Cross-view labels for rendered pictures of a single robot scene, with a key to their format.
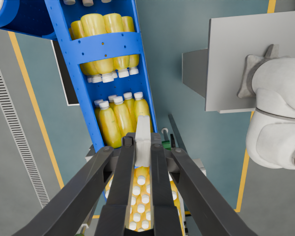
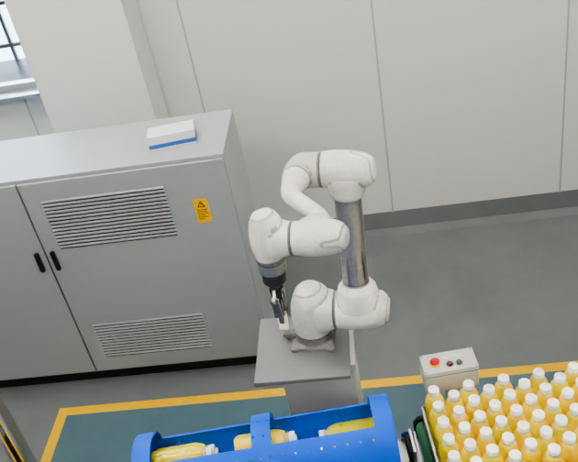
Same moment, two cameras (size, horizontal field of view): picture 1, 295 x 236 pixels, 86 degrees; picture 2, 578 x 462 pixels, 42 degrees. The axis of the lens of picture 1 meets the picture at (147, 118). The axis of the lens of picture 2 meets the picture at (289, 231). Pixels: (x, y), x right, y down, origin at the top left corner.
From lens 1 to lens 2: 2.33 m
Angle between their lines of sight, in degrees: 63
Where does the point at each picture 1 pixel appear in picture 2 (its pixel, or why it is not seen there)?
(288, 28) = (272, 329)
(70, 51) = (260, 449)
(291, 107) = (323, 302)
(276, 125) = (339, 305)
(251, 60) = (295, 346)
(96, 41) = (254, 424)
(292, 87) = (305, 304)
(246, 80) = (315, 346)
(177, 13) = not seen: outside the picture
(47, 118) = not seen: outside the picture
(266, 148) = (361, 305)
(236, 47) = (283, 361)
